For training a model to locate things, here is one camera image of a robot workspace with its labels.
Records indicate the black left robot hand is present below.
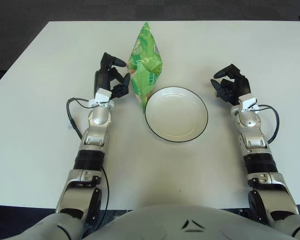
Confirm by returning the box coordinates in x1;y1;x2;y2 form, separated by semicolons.
93;52;131;100

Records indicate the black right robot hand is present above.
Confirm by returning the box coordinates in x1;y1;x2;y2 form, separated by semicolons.
210;63;252;105

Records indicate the green chips snack bag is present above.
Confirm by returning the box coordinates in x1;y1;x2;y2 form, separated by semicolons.
127;21;164;115

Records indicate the white plate with black rim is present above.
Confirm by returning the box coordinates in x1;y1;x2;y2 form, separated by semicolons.
144;86;209;144

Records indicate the grey robot torso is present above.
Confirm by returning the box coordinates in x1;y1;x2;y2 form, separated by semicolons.
84;203;295;240

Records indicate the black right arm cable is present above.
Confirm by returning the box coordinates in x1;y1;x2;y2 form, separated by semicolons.
254;104;282;145

